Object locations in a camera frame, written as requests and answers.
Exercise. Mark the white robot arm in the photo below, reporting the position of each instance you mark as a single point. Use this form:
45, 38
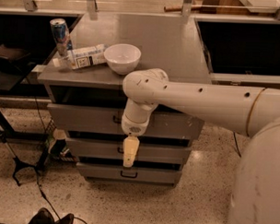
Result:
252, 112

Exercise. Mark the blue energy drink can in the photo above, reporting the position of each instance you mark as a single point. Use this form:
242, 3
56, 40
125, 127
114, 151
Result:
61, 35

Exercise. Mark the white milk carton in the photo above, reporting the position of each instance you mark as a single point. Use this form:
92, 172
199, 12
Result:
82, 57

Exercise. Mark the black tripod stand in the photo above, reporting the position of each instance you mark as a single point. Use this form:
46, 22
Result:
19, 164

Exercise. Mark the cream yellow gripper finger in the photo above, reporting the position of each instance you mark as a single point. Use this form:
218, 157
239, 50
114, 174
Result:
130, 148

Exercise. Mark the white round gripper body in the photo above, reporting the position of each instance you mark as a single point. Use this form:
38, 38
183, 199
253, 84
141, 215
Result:
133, 126

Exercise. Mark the grey middle drawer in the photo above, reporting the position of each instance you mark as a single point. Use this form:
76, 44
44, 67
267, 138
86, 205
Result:
110, 146

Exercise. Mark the grey drawer cabinet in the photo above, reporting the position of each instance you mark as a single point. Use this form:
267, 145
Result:
169, 43

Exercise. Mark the grey drawer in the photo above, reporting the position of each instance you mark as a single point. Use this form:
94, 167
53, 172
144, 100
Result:
141, 171
110, 146
100, 111

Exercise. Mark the black shoes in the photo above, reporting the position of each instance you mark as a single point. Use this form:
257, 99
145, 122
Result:
44, 216

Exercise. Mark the black chair left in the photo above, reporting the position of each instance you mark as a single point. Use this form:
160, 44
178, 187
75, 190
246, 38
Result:
15, 66

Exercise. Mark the grey top drawer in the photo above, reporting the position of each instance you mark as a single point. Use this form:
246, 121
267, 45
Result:
100, 111

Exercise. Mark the grey bottom drawer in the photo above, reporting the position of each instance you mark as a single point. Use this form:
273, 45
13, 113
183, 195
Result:
141, 171

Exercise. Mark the white ceramic bowl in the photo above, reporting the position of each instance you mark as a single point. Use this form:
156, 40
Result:
122, 58

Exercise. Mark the green bottle in rack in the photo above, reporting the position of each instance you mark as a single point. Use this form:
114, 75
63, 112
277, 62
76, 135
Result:
56, 143

